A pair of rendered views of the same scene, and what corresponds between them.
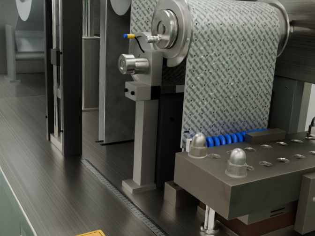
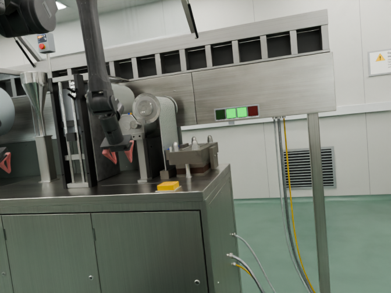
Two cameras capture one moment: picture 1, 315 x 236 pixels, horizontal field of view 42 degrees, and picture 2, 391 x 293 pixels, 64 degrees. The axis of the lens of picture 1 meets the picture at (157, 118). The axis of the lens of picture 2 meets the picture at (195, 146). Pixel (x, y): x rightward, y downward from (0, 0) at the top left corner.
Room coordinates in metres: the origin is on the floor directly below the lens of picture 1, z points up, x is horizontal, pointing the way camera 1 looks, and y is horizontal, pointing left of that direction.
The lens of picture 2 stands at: (-0.44, 0.85, 1.17)
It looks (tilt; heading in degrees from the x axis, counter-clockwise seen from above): 5 degrees down; 317
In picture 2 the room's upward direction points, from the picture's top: 6 degrees counter-clockwise
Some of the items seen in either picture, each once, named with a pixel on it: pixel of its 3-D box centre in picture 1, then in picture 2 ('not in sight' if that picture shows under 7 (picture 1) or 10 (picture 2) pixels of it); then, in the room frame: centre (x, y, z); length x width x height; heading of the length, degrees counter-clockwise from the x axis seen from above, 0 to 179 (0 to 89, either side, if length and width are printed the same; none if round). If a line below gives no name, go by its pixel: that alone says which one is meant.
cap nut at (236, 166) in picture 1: (237, 161); (195, 145); (0.63, -0.14, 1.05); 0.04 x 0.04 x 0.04
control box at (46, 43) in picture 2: not in sight; (45, 42); (1.31, 0.25, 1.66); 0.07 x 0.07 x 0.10; 30
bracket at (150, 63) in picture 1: (140, 122); (141, 150); (0.83, 0.04, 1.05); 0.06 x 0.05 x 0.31; 121
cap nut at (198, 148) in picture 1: (198, 143); (175, 146); (0.71, -0.08, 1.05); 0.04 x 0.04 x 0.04
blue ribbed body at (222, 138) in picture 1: (234, 141); not in sight; (0.82, -0.16, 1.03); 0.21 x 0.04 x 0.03; 121
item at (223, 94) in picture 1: (230, 99); (169, 133); (0.83, -0.15, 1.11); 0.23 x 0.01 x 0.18; 121
